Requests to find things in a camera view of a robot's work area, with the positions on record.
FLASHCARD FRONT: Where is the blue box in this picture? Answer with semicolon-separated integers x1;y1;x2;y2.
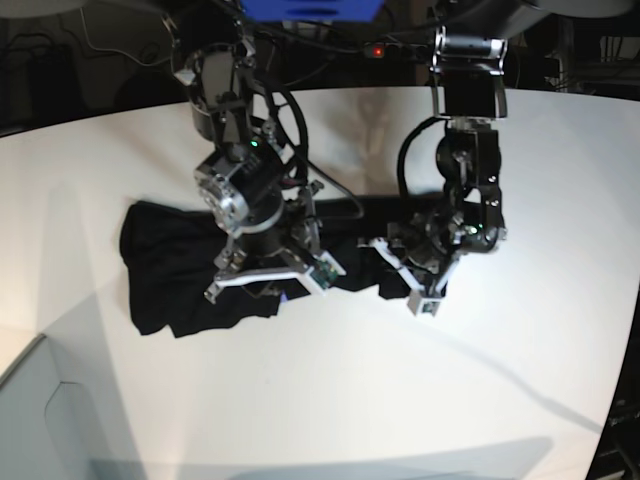
241;0;383;22

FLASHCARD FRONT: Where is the black power strip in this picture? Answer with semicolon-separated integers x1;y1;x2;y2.
362;42;433;62

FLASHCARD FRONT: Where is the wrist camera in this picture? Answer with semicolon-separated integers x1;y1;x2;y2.
407;290;443;316
302;251;347;295

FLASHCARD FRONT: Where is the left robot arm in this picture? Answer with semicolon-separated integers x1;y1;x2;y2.
368;1;547;315

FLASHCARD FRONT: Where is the black T-shirt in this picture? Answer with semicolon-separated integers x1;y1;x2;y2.
119;196;434;338

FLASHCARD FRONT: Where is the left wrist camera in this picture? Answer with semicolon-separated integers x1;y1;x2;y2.
407;290;443;316

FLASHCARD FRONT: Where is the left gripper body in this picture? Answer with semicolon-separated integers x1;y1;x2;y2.
360;209;470;300

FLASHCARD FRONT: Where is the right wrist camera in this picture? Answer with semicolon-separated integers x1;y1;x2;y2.
302;251;347;295

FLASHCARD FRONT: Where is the grey cable on floor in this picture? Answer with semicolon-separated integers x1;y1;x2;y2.
79;9;171;66

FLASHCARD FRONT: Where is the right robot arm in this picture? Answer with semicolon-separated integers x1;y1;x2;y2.
163;1;343;303

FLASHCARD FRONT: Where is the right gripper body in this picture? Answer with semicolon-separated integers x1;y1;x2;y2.
203;184;326;304

